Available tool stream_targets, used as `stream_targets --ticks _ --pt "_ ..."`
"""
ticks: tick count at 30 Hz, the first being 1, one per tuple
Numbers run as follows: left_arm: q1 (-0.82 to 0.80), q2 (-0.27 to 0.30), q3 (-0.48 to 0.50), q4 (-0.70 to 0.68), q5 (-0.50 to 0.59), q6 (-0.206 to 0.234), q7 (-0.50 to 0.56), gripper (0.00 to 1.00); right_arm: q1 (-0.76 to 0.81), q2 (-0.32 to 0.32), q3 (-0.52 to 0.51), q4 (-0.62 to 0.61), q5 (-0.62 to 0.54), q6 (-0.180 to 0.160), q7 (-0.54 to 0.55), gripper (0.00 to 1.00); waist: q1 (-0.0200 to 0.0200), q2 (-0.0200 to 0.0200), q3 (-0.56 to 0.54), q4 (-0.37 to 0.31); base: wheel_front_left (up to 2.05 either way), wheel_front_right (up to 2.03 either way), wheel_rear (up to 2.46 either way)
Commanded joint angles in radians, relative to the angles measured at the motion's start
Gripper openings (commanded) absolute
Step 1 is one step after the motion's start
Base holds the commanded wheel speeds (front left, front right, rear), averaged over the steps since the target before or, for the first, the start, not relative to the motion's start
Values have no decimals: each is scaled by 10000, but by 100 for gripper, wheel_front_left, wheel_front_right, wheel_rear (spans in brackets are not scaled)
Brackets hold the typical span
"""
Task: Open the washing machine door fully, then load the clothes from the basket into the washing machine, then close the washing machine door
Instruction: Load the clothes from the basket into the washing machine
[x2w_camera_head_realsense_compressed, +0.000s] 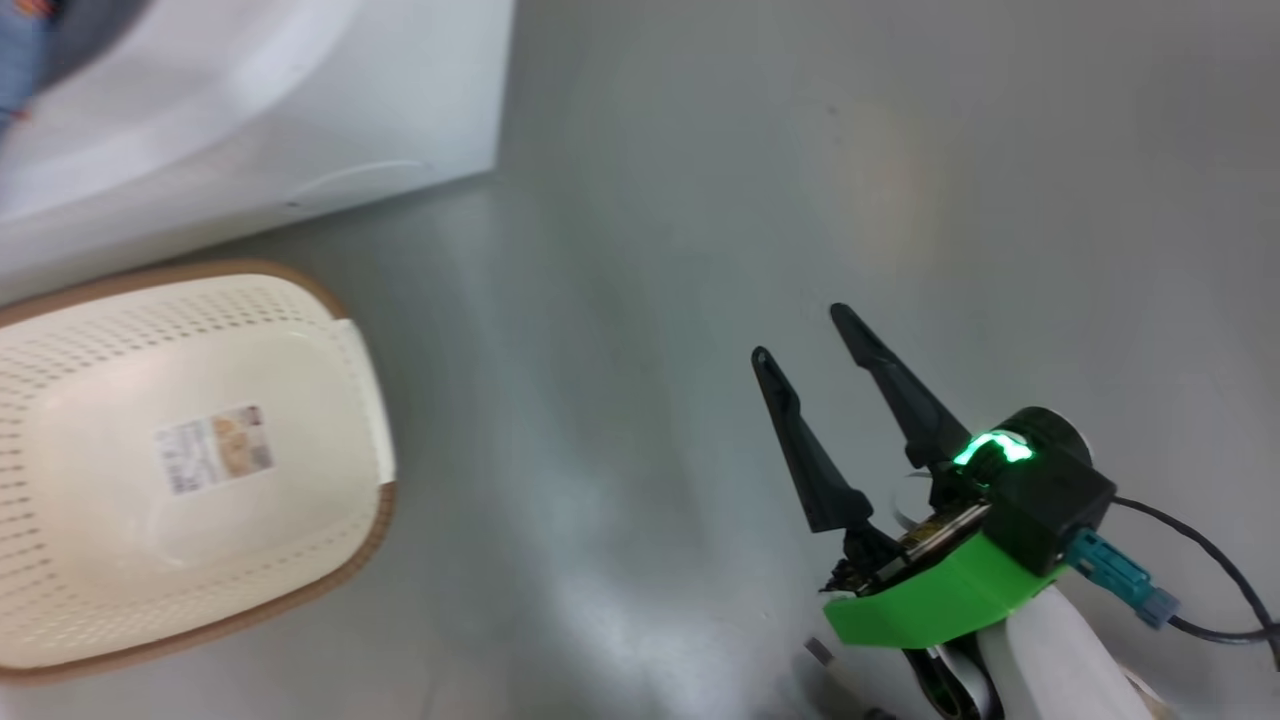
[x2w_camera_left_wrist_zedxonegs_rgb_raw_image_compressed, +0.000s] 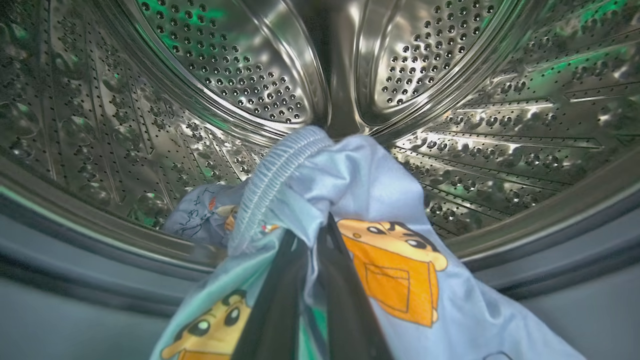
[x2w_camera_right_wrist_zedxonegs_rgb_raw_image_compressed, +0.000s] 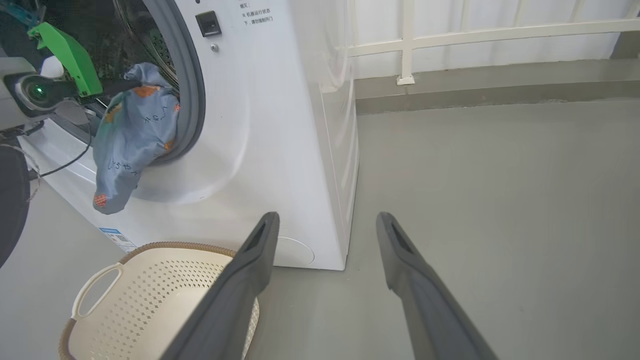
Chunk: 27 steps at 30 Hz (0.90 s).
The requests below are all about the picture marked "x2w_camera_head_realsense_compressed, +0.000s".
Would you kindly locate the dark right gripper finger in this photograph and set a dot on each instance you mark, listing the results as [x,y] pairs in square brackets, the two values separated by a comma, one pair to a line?
[820,480]
[915,410]

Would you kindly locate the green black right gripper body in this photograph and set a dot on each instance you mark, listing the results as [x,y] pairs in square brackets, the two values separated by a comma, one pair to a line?
[930,600]

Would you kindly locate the blue cartoon print garment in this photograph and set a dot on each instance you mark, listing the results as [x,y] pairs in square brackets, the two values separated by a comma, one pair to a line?
[15,60]

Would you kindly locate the white washing machine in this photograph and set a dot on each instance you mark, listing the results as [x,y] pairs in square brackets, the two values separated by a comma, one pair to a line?
[350,120]

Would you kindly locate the paper basket label sticker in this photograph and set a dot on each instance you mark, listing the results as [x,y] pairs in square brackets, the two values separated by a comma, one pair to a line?
[215,448]

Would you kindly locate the cream perforated laundry basket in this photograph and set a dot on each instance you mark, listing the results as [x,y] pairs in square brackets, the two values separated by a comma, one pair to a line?
[150,580]

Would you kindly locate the grey floor tape piece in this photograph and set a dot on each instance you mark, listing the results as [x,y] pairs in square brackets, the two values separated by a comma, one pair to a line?
[820,651]

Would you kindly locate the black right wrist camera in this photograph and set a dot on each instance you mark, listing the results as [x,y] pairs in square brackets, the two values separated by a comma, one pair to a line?
[1050,500]

